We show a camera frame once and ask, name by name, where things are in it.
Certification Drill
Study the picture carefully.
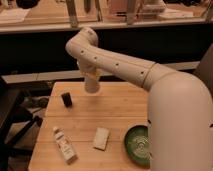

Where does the white plastic bottle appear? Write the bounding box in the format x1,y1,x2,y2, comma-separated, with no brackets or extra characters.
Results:
53,126,77,164

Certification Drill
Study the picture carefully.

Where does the green ceramic bowl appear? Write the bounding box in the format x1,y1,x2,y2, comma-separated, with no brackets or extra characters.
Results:
124,125,150,168

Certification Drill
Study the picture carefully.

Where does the small black ceramic cup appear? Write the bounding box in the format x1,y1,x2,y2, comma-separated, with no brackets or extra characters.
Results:
61,92,72,107

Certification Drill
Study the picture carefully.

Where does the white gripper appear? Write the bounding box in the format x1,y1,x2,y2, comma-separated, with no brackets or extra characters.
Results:
79,63,100,93

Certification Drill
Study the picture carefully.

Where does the black office chair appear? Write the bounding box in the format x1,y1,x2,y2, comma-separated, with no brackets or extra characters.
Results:
0,76,43,171

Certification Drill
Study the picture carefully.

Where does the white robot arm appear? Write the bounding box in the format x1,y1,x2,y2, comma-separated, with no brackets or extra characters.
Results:
66,27,213,171

